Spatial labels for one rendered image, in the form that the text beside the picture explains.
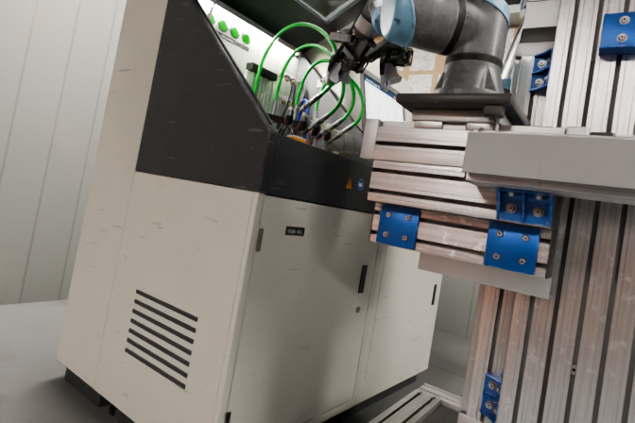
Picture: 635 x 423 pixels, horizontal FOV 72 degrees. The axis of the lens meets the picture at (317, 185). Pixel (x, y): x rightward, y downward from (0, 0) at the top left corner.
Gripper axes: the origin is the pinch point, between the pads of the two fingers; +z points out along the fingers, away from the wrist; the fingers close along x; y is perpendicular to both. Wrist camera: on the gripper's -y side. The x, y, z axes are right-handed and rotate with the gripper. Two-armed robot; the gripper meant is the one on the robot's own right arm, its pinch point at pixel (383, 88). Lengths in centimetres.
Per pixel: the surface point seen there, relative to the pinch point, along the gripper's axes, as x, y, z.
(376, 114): 50, -31, -4
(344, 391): 13, -3, 106
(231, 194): -47, -13, 44
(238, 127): -47, -15, 26
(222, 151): -47, -19, 33
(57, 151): -22, -182, 39
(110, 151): -47, -79, 37
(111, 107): -47, -84, 20
